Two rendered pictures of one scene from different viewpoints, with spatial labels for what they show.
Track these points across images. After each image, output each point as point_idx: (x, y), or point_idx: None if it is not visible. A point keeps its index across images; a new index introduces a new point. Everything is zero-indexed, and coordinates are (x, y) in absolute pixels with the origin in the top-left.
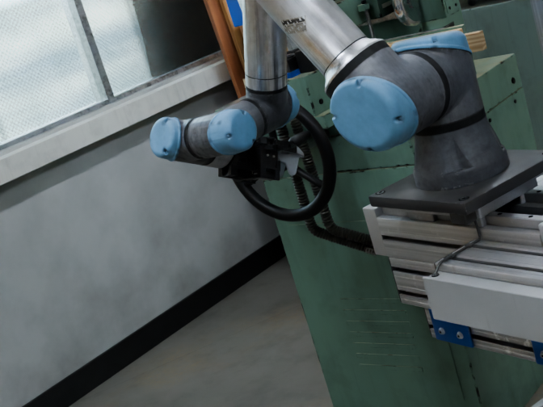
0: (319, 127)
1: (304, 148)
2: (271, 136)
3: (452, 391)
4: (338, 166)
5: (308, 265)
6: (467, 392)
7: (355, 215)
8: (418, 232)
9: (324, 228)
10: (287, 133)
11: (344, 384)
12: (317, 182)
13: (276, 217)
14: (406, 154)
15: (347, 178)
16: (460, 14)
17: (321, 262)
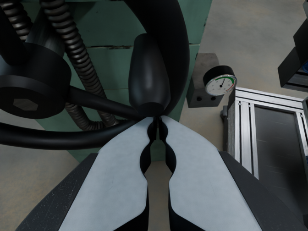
0: (185, 25)
1: (75, 41)
2: (1, 36)
3: (156, 151)
4: (93, 41)
5: (53, 116)
6: (165, 150)
7: (109, 85)
8: None
9: (99, 122)
10: (18, 3)
11: (86, 156)
12: (134, 116)
13: (47, 149)
14: (194, 33)
15: (105, 54)
16: None
17: (68, 114)
